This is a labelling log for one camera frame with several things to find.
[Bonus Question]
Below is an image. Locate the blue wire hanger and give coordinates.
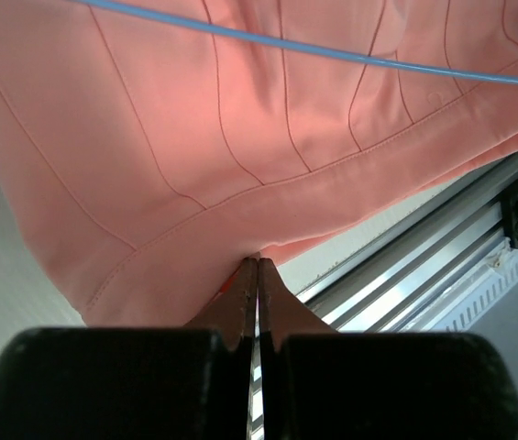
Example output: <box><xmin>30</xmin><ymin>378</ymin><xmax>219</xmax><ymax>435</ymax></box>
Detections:
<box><xmin>84</xmin><ymin>0</ymin><xmax>518</xmax><ymax>86</ymax></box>

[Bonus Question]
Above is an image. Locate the salmon pink skirt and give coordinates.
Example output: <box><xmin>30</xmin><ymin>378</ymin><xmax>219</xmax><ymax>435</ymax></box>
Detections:
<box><xmin>0</xmin><ymin>1</ymin><xmax>518</xmax><ymax>326</ymax></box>

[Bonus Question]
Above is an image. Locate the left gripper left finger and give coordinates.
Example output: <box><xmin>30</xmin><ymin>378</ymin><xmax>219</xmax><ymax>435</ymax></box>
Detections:
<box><xmin>185</xmin><ymin>258</ymin><xmax>258</xmax><ymax>439</ymax></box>

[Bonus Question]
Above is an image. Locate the aluminium mounting rail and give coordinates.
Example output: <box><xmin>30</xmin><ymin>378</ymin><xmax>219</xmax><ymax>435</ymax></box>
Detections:
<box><xmin>252</xmin><ymin>153</ymin><xmax>518</xmax><ymax>439</ymax></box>

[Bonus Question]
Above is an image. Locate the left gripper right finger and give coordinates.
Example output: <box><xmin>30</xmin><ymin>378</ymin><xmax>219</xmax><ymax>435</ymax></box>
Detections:
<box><xmin>258</xmin><ymin>258</ymin><xmax>339</xmax><ymax>439</ymax></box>

